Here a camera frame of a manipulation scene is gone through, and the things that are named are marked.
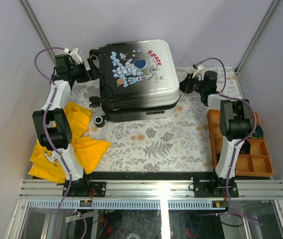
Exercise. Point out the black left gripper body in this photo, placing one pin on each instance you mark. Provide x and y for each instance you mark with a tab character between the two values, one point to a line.
79	72

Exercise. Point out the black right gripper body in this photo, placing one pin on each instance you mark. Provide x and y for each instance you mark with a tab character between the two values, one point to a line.
196	86

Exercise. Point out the black suitcase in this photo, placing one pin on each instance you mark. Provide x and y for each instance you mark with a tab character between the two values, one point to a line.
137	81

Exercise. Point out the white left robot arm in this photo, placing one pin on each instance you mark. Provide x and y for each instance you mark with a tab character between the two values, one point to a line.
52	127

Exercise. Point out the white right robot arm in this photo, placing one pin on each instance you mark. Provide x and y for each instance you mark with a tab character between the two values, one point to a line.
235	124

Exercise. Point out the floral patterned table cloth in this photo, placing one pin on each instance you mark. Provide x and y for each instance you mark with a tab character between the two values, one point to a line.
178	143

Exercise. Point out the dark patterned rolled item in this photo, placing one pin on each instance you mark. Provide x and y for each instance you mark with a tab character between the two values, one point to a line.
258	133

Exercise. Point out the black rolled item middle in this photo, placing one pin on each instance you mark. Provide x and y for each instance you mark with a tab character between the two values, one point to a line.
245	148

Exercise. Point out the yellow Snoopy t-shirt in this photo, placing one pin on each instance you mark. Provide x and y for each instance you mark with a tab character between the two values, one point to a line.
88	151

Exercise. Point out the wooden compartment organizer tray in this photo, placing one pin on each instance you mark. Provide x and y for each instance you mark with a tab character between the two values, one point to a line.
255	164

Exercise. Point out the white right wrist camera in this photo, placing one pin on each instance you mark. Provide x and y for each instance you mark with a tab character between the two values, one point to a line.
198	69

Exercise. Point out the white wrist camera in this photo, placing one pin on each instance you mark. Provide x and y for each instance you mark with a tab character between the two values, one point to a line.
74	54
198	69

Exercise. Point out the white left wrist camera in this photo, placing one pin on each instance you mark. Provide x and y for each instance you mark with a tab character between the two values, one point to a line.
74	54

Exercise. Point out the aluminium front rail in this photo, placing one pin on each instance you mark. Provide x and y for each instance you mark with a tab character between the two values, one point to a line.
146	189

